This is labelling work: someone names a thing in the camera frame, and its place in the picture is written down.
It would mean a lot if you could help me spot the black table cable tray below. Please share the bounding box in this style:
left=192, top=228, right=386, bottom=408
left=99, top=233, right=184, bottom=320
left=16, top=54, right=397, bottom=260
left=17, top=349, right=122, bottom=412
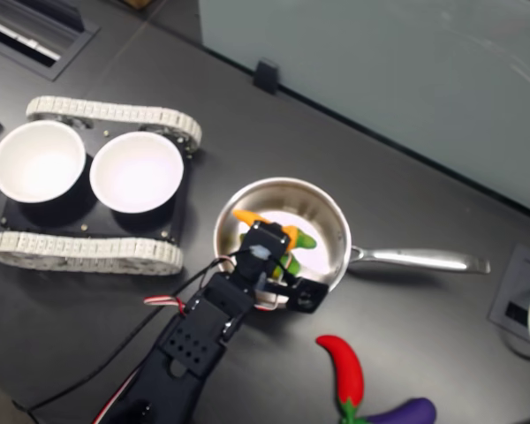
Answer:
left=0, top=0, right=102, bottom=82

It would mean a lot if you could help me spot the frosted glass partition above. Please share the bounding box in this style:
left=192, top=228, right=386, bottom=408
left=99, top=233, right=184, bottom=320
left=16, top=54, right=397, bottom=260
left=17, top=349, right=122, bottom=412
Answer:
left=197, top=0, right=530, bottom=220

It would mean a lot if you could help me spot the grey table cable box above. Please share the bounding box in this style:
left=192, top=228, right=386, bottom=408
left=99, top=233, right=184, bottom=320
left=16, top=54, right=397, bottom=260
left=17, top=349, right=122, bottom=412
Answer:
left=488, top=242, right=530, bottom=350

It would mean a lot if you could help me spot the white bowl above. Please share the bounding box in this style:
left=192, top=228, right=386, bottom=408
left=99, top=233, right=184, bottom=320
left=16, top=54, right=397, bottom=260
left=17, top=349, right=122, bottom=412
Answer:
left=0, top=121, right=87, bottom=204
left=89, top=131, right=186, bottom=215

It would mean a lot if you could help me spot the red toy chilli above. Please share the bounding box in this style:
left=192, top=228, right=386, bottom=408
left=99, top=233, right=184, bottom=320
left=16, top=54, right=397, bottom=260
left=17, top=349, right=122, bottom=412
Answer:
left=315, top=334, right=366, bottom=424

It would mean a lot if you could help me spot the steel pan with long handle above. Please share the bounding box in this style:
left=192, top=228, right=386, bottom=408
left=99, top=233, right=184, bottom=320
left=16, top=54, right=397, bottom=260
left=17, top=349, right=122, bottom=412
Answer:
left=213, top=176, right=491, bottom=310

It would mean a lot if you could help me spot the orange toy carrot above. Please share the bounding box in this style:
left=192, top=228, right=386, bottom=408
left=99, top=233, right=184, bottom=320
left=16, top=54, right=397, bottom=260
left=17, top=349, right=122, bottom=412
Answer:
left=231, top=209, right=318, bottom=252

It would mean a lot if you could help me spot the black partition clip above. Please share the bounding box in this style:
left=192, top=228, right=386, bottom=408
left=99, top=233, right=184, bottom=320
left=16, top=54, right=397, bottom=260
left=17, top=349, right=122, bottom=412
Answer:
left=252, top=58, right=280, bottom=95

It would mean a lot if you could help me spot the purple toy aubergine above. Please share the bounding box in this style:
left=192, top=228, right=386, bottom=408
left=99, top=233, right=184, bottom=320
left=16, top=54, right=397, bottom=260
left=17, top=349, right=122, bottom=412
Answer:
left=364, top=397, right=438, bottom=424

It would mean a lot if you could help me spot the black vehicle with white tracks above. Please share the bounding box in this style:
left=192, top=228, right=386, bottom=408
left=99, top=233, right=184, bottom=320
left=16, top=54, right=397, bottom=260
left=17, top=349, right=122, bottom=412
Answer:
left=0, top=95, right=203, bottom=277

